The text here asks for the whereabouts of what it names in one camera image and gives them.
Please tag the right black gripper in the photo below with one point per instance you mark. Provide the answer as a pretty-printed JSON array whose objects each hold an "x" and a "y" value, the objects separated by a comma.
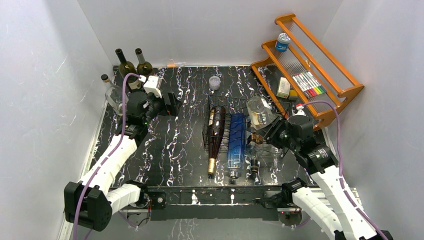
[{"x": 272, "y": 130}]

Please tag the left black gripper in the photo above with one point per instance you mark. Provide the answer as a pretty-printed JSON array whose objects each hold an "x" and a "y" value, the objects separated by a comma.
[{"x": 172, "y": 110}]

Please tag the dark green white-label wine bottle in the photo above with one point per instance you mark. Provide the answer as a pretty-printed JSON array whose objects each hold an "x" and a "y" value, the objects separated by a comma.
[{"x": 126, "y": 67}]

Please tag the green silver-foil wine bottle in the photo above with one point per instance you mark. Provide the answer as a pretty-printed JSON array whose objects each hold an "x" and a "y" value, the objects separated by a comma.
[{"x": 144, "y": 67}]

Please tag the clear bottle white gold label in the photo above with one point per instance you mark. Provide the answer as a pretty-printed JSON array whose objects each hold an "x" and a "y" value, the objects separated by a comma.
[{"x": 114, "y": 95}]

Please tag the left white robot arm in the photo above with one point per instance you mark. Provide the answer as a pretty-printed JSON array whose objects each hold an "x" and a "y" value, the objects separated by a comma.
[{"x": 109, "y": 165}]

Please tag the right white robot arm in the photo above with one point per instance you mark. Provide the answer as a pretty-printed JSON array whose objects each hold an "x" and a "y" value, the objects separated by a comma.
[{"x": 343, "y": 218}]

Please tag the clear bottle black gold label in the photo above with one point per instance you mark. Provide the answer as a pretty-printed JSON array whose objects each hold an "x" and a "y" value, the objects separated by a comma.
[{"x": 256, "y": 153}]

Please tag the dark red gold-foil wine bottle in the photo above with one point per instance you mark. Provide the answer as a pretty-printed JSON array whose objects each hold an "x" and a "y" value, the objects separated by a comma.
[{"x": 215, "y": 133}]

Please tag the orange wooden shelf rack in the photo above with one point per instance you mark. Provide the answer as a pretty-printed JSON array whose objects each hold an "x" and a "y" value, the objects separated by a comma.
[{"x": 306, "y": 54}]

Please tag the blue clear glass bottle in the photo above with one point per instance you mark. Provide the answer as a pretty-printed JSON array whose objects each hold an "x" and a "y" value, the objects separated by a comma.
[{"x": 236, "y": 145}]

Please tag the yellow black small item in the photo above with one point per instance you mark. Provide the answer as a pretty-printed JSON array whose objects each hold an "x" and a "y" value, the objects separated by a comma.
[{"x": 293, "y": 95}]

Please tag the white small box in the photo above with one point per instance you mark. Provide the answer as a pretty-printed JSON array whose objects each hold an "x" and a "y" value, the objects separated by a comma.
[{"x": 284, "y": 87}]

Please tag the pack of coloured markers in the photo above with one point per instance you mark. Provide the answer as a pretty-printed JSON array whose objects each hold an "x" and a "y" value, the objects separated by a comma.
[{"x": 308, "y": 84}]

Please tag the small clear plastic cup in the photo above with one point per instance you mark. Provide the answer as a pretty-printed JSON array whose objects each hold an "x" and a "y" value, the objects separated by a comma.
[{"x": 214, "y": 83}]

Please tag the blue white lidded jar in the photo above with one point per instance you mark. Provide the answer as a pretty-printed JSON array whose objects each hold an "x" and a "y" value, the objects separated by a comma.
[{"x": 282, "y": 43}]

